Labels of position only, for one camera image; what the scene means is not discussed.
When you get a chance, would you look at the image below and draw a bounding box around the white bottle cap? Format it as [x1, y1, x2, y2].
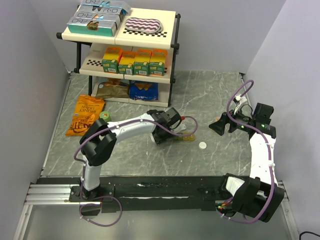
[198, 141, 207, 150]

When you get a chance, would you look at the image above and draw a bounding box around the green weekly pill organizer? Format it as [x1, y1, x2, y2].
[174, 132, 196, 142]

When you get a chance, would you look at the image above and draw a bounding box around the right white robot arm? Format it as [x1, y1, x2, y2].
[208, 103, 285, 223]

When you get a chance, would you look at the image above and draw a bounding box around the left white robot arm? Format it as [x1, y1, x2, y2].
[79, 107, 182, 201]

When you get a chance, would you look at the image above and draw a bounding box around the blue chip bag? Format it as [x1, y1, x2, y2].
[129, 80, 159, 101]

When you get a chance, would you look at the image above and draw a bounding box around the green cylindrical container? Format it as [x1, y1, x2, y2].
[99, 111, 112, 123]

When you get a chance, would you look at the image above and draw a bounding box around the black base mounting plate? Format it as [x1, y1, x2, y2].
[67, 174, 251, 214]

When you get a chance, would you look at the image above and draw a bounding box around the brown chip bag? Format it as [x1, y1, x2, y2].
[92, 78, 130, 99]

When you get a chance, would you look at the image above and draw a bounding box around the green orange carton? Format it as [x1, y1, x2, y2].
[101, 46, 123, 74]
[118, 51, 136, 76]
[149, 49, 168, 76]
[133, 49, 152, 76]

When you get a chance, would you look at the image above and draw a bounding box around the beige three-tier shelf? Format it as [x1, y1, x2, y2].
[56, 8, 181, 107]

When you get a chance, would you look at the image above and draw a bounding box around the orange honey dijon chip bag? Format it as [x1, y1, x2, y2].
[65, 94, 105, 137]

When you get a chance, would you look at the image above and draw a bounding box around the wavy patterned pouch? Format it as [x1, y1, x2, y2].
[124, 17, 163, 34]

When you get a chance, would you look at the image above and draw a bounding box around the teal snack box middle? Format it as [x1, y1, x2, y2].
[73, 11, 124, 23]

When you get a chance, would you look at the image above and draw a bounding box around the teal snack box front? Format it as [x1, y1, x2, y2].
[67, 17, 118, 37]

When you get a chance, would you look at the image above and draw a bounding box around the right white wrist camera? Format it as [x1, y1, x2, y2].
[233, 94, 248, 114]

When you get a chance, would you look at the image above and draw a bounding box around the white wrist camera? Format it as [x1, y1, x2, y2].
[170, 120, 187, 134]
[233, 94, 248, 114]

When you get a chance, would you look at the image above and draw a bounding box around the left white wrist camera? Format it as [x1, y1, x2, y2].
[170, 120, 187, 134]

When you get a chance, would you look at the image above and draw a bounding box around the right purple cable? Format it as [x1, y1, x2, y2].
[216, 79, 276, 224]

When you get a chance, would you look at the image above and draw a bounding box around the purple cable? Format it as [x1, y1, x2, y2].
[216, 79, 276, 224]
[73, 115, 199, 228]

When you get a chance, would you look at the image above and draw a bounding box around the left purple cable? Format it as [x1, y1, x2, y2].
[73, 115, 199, 228]

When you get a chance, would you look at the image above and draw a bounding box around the black power cable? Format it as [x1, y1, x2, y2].
[298, 231, 320, 240]

